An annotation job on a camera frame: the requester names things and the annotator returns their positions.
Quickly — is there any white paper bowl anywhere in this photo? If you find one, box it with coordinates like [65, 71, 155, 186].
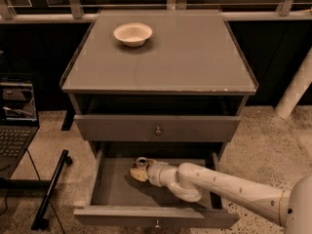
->
[113, 22, 153, 48]

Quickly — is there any black laptop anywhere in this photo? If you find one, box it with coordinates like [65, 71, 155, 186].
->
[0, 73, 39, 179]

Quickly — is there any black table leg bar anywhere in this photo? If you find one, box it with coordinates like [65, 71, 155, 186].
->
[31, 149, 72, 230]

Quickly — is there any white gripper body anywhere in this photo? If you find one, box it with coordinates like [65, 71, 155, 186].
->
[147, 162, 170, 187]

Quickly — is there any closed grey top drawer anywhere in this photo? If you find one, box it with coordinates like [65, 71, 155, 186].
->
[74, 115, 241, 142]

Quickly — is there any metal window railing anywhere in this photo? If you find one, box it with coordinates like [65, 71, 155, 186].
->
[0, 0, 312, 23]

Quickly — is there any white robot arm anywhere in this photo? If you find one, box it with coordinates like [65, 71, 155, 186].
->
[130, 157, 312, 234]

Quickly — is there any grey drawer cabinet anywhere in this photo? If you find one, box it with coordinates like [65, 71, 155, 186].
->
[60, 10, 257, 159]

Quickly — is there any open grey middle drawer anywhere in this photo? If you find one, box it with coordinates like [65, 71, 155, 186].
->
[74, 151, 239, 229]

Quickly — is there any orange soda can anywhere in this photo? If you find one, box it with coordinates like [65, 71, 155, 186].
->
[135, 157, 147, 168]

